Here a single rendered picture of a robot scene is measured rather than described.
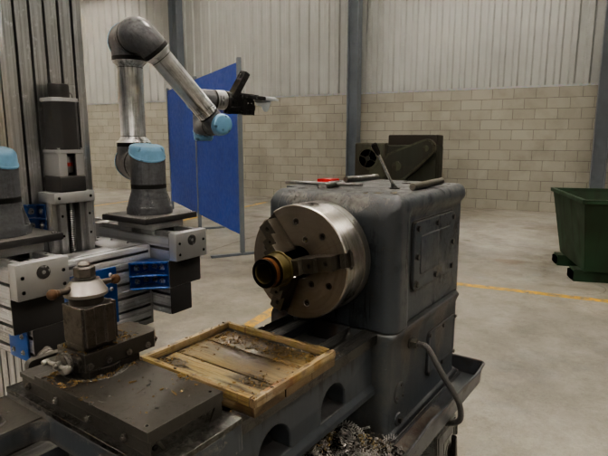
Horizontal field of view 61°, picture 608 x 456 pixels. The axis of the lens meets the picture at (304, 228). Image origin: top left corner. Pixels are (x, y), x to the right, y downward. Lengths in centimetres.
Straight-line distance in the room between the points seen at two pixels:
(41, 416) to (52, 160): 85
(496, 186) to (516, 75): 220
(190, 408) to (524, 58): 1077
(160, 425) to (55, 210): 97
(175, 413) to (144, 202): 99
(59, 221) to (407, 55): 1048
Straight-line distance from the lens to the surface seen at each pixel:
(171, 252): 168
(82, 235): 176
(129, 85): 192
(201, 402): 94
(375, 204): 143
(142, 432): 88
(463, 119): 1128
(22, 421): 111
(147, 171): 177
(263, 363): 126
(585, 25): 1141
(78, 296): 103
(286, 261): 130
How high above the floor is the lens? 141
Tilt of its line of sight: 10 degrees down
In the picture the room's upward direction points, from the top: straight up
